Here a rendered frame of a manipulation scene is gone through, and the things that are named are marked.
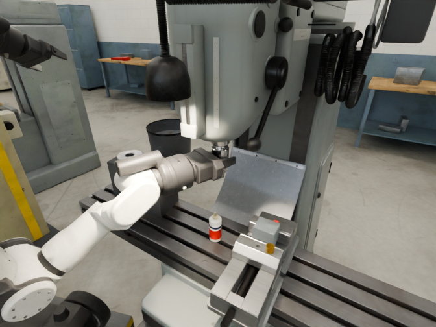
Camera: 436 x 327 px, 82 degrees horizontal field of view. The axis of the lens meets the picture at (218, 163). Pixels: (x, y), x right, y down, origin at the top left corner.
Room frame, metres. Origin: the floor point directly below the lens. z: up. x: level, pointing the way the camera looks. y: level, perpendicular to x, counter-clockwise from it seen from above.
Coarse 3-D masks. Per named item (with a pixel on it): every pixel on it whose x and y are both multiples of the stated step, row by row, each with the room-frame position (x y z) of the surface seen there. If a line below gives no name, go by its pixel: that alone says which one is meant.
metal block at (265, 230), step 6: (258, 222) 0.54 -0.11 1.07; (264, 222) 0.54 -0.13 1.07; (270, 222) 0.54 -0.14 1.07; (276, 222) 0.54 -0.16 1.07; (258, 228) 0.51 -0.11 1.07; (264, 228) 0.51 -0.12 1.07; (270, 228) 0.51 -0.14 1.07; (276, 228) 0.51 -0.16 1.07; (252, 234) 0.52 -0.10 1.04; (258, 234) 0.51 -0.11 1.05; (264, 234) 0.50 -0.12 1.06; (270, 234) 0.49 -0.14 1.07; (276, 234) 0.51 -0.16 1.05; (264, 240) 0.50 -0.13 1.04; (270, 240) 0.49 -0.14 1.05; (276, 240) 0.52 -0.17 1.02
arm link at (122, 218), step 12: (144, 180) 0.43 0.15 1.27; (132, 192) 0.41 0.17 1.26; (144, 192) 0.42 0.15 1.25; (156, 192) 0.43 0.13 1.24; (96, 204) 0.41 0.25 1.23; (108, 204) 0.39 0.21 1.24; (120, 204) 0.39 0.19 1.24; (132, 204) 0.40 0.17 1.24; (144, 204) 0.41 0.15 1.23; (96, 216) 0.39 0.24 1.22; (108, 216) 0.38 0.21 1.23; (120, 216) 0.38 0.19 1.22; (132, 216) 0.40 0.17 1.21; (108, 228) 0.39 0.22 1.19; (120, 228) 0.39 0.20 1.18
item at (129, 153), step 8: (128, 152) 0.86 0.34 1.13; (136, 152) 0.86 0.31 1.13; (112, 160) 0.82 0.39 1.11; (112, 168) 0.80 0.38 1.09; (112, 176) 0.80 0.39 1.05; (112, 184) 0.81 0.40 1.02; (120, 192) 0.79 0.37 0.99; (160, 200) 0.72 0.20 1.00; (168, 200) 0.76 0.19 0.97; (176, 200) 0.81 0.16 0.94; (152, 208) 0.73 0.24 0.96; (160, 208) 0.72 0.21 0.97; (168, 208) 0.76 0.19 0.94; (160, 216) 0.72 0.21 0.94
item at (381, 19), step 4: (376, 0) 0.70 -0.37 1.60; (380, 0) 0.67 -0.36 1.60; (388, 0) 0.75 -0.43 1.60; (376, 4) 0.67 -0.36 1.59; (384, 4) 0.75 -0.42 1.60; (376, 8) 0.67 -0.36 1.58; (384, 8) 0.75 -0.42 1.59; (376, 12) 0.67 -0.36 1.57; (384, 12) 0.75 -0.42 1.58; (372, 16) 0.68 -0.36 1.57; (380, 16) 0.75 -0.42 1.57; (384, 16) 0.74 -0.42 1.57; (372, 20) 0.68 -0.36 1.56; (380, 20) 0.74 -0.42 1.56; (384, 20) 0.74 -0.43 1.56; (376, 24) 0.75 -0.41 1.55; (380, 24) 0.75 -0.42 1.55; (376, 28) 0.74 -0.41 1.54; (380, 28) 0.74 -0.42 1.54; (376, 32) 0.74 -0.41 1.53; (380, 32) 0.74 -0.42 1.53; (380, 36) 0.73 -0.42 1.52; (372, 44) 0.71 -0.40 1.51; (376, 44) 0.73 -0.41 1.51
